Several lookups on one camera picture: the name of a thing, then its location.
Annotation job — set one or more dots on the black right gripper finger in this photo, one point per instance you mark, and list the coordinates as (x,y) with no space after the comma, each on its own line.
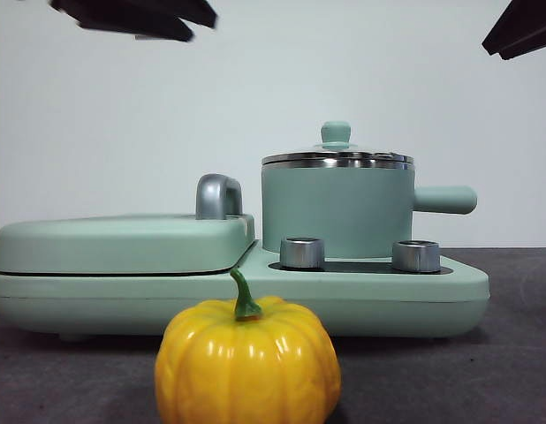
(527,46)
(529,22)

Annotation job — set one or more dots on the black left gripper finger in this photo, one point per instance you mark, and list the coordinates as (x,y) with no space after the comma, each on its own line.
(167,9)
(136,28)

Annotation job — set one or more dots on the glass lid with green knob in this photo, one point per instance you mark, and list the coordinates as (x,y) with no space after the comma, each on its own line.
(335,132)

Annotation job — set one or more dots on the yellow pumpkin with green stem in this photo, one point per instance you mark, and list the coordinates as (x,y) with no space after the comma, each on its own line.
(246,366)

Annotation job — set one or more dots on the silver control knob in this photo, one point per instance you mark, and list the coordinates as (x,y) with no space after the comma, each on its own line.
(301,254)
(416,257)

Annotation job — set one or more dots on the mint green cooker base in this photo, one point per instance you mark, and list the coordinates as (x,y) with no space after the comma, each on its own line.
(366,305)

